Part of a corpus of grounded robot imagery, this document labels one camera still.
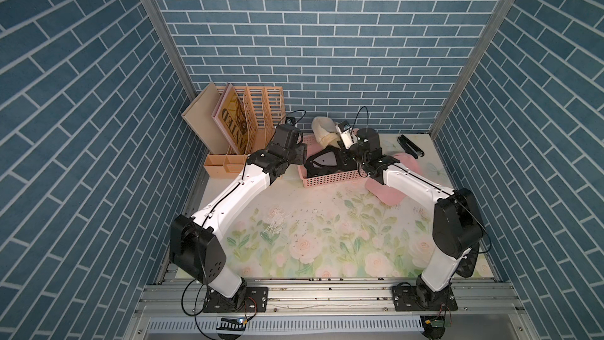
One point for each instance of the black baseball cap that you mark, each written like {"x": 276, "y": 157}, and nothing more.
{"x": 329, "y": 161}

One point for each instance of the beige baseball cap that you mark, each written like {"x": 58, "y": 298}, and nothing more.
{"x": 325, "y": 132}

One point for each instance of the pink baseball cap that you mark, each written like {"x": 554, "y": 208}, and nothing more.
{"x": 397, "y": 184}

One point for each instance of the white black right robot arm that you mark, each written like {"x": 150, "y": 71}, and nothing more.
{"x": 457, "y": 225}

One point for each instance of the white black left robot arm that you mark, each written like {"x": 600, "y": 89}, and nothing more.
{"x": 196, "y": 242}

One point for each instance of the black stapler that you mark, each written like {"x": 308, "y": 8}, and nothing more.
{"x": 409, "y": 147}

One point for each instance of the pink perforated plastic basket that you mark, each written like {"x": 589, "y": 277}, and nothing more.
{"x": 312, "y": 148}

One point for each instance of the floral table mat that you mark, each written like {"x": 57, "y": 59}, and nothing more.
{"x": 328, "y": 231}

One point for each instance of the peach plastic desk organizer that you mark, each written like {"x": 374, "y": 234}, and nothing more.
{"x": 264, "y": 106}

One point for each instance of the wanted poster book pink edge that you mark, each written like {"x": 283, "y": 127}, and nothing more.
{"x": 229, "y": 116}

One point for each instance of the black round object on mat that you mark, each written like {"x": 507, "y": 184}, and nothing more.
{"x": 468, "y": 263}

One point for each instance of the beige flat board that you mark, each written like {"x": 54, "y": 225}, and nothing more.
{"x": 198, "y": 116}

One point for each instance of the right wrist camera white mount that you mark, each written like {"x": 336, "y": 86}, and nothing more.
{"x": 347, "y": 135}

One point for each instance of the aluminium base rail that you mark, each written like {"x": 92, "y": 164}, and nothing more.
{"x": 330, "y": 309}

